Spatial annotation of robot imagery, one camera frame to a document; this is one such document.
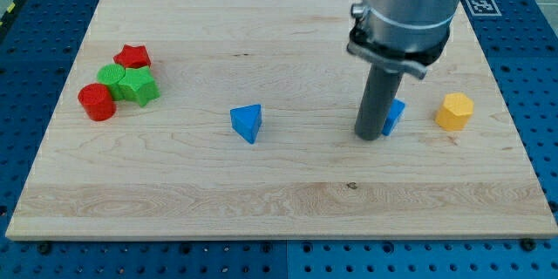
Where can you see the yellow hexagon block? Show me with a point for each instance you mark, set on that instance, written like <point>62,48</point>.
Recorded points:
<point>454,112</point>

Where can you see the blue triangle block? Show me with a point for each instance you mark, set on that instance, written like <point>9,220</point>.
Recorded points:
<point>246,121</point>

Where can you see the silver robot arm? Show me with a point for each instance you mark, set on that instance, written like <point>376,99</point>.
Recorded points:
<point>401,36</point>

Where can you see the wooden board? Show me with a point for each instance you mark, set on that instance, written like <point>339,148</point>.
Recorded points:
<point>176,170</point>

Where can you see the blue cube block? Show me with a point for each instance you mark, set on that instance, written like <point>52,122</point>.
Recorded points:
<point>396,111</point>

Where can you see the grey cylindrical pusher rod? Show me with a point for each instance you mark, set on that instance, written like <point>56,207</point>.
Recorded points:
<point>379,92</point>

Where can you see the red star block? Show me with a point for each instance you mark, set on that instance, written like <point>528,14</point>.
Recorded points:
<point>132,57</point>

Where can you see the red cylinder block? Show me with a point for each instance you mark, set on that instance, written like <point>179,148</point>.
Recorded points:
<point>97,102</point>

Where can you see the green star block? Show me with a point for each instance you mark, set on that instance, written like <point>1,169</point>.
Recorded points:
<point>138,85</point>

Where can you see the green cylinder block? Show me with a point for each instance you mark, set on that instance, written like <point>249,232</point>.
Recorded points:
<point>110,75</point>

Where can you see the white fiducial marker tag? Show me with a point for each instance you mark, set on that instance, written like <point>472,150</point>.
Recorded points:
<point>483,8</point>

